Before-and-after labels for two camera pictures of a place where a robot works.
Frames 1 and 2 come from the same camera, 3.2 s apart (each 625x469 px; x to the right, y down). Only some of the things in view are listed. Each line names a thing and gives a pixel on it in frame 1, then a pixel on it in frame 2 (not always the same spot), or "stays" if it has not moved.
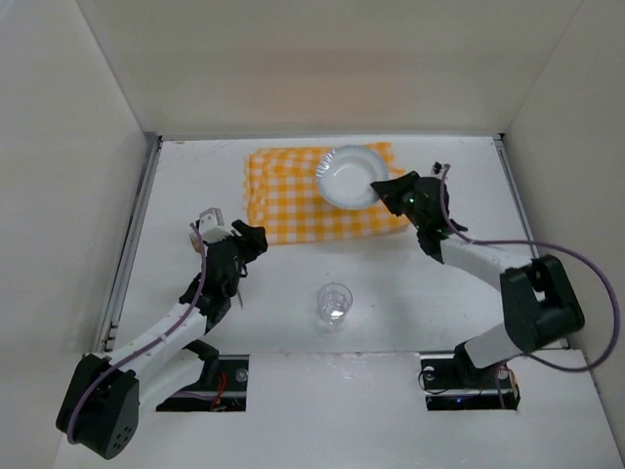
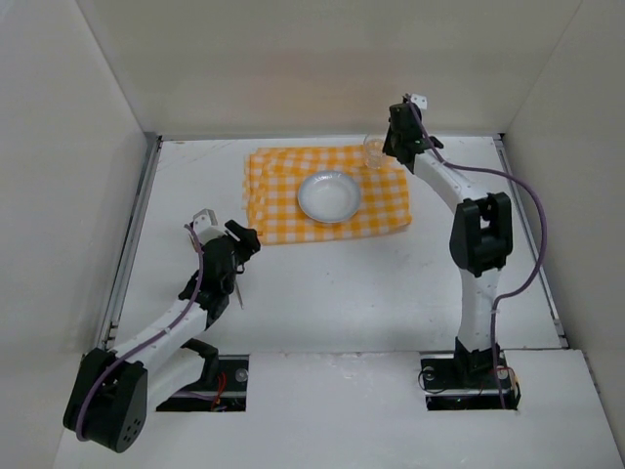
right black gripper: [402, 193] to [399, 145]
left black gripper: [239, 242] stays
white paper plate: [346, 175] to [329, 196]
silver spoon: [241, 303] stays
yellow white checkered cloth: [285, 204] stays
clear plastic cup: [334, 301] to [373, 151]
